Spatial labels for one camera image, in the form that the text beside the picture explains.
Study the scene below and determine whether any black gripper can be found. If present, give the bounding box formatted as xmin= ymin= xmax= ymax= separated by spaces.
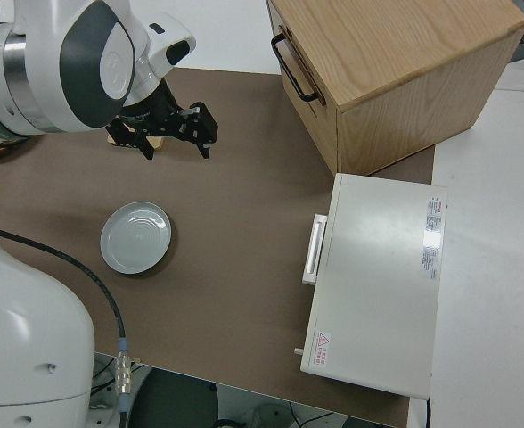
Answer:
xmin=104 ymin=81 xmax=219 ymax=162

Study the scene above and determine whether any gray round plate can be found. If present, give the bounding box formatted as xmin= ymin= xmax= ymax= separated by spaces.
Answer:
xmin=99 ymin=201 xmax=175 ymax=275

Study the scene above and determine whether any wooden mug tree stand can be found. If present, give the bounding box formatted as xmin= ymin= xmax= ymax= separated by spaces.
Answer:
xmin=105 ymin=132 xmax=166 ymax=152

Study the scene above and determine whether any brown table mat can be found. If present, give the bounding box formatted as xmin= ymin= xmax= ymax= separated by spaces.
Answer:
xmin=0 ymin=66 xmax=438 ymax=428

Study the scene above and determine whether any brown wicker tray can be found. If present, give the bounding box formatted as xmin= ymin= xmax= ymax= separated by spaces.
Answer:
xmin=0 ymin=138 xmax=34 ymax=162

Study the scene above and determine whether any wooden drawer box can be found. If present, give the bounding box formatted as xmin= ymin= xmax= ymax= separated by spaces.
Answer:
xmin=266 ymin=0 xmax=524 ymax=177

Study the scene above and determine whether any cream toaster oven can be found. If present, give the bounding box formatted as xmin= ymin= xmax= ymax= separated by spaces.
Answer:
xmin=293 ymin=172 xmax=450 ymax=399

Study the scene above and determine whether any black drawer handle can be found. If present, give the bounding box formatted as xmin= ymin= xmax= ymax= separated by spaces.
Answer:
xmin=270 ymin=34 xmax=322 ymax=103

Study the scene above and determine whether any black cable with metal connector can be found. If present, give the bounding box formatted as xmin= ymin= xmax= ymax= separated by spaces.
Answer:
xmin=0 ymin=221 xmax=135 ymax=428

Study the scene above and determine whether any dark round pedestal base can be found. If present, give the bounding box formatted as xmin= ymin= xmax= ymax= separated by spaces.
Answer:
xmin=127 ymin=368 xmax=219 ymax=428

